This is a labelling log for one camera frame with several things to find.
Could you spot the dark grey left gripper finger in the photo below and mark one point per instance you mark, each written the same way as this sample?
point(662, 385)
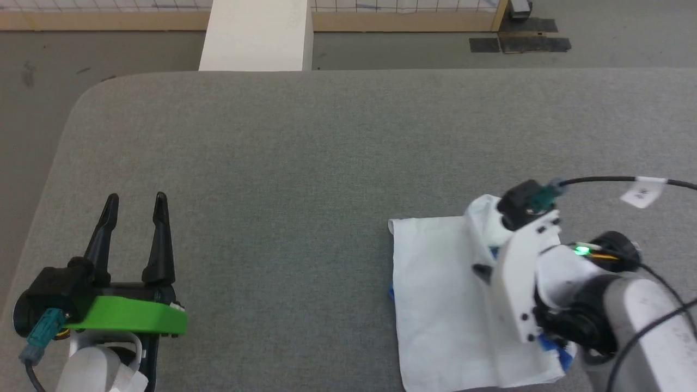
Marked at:
point(160, 245)
point(103, 239)

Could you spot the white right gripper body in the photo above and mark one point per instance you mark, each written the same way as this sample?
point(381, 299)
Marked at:
point(520, 272)

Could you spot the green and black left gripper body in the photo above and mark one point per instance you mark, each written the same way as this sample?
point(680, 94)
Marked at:
point(130, 316)

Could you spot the white shirt with blue sleeves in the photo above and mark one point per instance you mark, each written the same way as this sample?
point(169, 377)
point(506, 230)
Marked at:
point(435, 294)

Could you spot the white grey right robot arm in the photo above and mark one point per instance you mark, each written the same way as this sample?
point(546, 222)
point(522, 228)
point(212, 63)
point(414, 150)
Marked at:
point(648, 326)

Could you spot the white rectangular box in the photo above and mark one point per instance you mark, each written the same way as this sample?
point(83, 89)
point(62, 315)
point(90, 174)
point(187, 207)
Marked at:
point(256, 35)

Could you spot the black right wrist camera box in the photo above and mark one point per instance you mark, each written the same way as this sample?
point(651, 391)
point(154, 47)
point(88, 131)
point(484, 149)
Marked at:
point(520, 202)

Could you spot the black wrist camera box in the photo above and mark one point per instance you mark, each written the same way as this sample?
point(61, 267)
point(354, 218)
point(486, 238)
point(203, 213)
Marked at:
point(520, 202)
point(49, 291)

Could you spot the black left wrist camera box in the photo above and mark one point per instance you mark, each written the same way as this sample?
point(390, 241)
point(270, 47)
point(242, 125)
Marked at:
point(49, 291)

